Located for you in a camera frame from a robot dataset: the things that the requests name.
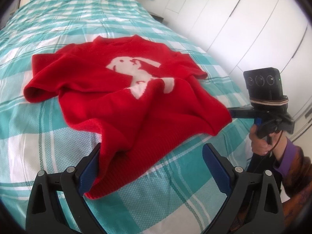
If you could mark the red knit sweater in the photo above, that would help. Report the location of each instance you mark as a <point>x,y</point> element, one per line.
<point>143,98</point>

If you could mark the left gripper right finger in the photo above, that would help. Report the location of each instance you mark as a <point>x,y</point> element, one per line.
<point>252,203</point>

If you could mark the teal plaid bed sheet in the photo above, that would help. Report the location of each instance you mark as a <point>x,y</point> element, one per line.
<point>178,194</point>

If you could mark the right hand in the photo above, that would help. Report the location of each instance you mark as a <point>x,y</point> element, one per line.
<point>259,146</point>

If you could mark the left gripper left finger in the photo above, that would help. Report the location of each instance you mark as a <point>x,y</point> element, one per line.
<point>44,211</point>

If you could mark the white wardrobe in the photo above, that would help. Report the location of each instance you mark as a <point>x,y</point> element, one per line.
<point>252,34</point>

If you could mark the dark nightstand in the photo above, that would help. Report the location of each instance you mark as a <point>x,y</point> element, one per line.
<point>158,18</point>

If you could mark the right forearm purple sleeve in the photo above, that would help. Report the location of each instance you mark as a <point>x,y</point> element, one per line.
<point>295,169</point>

